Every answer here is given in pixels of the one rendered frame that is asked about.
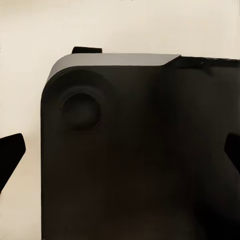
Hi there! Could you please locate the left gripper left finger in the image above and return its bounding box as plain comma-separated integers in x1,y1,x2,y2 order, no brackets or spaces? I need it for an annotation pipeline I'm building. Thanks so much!
0,133,26,193

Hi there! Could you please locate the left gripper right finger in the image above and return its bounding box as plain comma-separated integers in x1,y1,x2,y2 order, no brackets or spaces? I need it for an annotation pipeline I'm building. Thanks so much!
224,132,240,173

